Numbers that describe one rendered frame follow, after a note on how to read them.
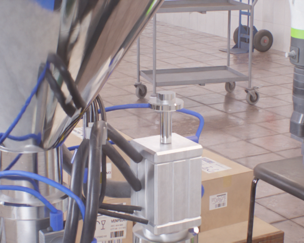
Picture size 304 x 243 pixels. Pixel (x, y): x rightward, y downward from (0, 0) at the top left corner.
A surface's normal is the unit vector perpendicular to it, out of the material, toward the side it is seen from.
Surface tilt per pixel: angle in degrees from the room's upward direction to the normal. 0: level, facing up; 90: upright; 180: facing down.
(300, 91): 90
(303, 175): 0
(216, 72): 0
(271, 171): 9
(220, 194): 90
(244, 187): 90
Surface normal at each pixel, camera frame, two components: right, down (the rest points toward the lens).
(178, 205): 0.49, 0.22
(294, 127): -0.92, 0.11
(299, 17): -0.79, 0.27
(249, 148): 0.00, -0.97
